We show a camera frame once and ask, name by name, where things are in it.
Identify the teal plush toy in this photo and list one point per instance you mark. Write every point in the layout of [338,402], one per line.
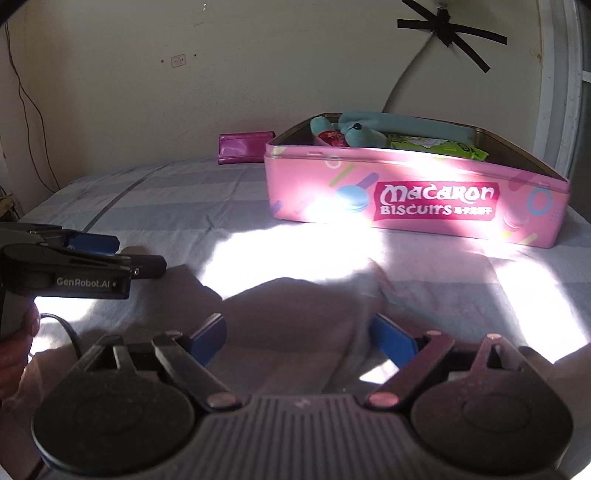
[358,134]

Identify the person's left hand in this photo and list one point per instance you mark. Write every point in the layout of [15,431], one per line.
[14,360]

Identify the white door frame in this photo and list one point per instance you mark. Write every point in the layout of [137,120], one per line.
[561,83]

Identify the white wall socket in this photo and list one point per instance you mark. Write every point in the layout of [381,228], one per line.
[178,61]

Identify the green wet wipes pack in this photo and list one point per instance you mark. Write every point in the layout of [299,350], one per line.
[438,145]

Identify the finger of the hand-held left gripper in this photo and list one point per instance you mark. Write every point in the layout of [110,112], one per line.
[147,266]
[94,242]

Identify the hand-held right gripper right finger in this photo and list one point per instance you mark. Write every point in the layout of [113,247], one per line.
[392,341]

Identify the pink biscuit tin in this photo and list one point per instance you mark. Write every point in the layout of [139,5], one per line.
[415,194]

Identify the black tape cross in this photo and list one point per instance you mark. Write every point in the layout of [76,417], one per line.
[455,30]

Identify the striped blue bedsheet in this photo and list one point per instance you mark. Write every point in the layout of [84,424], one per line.
[161,194]

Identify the light blue pencil case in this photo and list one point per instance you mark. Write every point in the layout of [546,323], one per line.
[415,123]

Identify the magenta wallet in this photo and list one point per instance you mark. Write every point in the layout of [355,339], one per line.
[242,148]

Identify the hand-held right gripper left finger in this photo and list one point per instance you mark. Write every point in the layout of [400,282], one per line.
[207,339]

